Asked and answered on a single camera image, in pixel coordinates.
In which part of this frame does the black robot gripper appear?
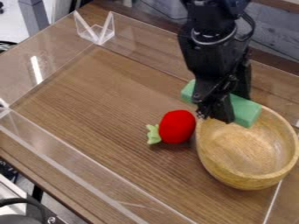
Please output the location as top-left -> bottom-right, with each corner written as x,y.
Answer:
177,18 -> 251,123

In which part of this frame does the green foam block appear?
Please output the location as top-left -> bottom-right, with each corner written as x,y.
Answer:
181,80 -> 261,128

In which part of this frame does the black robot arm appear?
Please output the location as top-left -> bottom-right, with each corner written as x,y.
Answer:
177,0 -> 256,123

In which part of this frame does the brown wooden bowl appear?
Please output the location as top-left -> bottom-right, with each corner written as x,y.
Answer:
195,107 -> 299,191

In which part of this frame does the red plush strawberry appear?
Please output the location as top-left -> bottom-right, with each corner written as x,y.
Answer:
145,110 -> 196,144

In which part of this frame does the clear acrylic tray wall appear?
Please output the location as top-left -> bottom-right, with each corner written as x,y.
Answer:
0,7 -> 299,224

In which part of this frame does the clear acrylic corner bracket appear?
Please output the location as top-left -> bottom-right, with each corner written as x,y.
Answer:
73,10 -> 116,46

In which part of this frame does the black cable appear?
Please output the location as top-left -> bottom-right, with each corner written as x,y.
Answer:
0,197 -> 48,224

